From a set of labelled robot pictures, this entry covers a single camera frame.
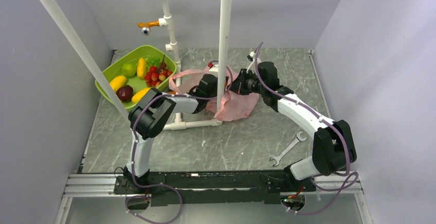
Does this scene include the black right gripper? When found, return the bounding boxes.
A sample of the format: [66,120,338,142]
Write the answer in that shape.
[226,69,266,96]

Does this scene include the pink plastic bag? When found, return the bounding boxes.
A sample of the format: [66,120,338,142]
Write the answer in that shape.
[169,69,259,121]

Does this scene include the red fake cherry bunch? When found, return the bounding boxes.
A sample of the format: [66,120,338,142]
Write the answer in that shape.
[144,54,174,87]

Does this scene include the orange fake fruit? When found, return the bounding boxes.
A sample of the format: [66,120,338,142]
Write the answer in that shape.
[131,87,152,104]

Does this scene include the green fake pear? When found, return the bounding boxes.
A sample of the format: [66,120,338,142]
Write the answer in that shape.
[121,63,137,78]

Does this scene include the dark red fake apple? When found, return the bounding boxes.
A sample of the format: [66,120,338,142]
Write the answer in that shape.
[116,85,134,103]

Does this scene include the yellow fake fruit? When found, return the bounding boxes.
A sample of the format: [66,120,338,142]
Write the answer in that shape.
[110,75,127,92]

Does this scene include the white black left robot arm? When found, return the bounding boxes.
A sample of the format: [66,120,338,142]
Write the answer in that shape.
[123,74,217,193]

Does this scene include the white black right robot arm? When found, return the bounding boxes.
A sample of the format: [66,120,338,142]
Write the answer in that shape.
[230,62,357,191]

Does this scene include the green fake grapes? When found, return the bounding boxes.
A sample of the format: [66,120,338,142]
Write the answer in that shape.
[147,57,162,67]

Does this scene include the yellow fake corn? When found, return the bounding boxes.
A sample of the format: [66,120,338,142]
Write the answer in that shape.
[136,58,147,79]

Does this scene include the silver wrench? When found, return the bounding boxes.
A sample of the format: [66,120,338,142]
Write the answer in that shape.
[269,131,307,167]

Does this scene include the green plastic basin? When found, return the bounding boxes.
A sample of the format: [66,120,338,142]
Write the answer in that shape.
[95,45,179,110]

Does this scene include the orange plastic faucet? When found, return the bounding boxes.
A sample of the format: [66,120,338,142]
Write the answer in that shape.
[137,20,160,35]

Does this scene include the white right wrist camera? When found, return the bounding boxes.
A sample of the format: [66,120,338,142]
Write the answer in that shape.
[246,51,257,72]

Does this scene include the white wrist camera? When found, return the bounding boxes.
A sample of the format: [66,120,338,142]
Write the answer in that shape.
[246,51,257,72]
[207,62,219,77]

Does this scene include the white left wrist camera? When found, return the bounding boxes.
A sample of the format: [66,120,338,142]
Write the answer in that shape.
[207,62,219,77]

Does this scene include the white PVC pipe frame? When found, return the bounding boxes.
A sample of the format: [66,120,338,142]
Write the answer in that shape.
[39,0,232,119]

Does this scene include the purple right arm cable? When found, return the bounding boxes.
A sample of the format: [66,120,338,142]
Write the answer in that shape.
[253,41,359,216]

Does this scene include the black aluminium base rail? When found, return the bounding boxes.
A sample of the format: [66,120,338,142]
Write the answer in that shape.
[63,167,364,206]

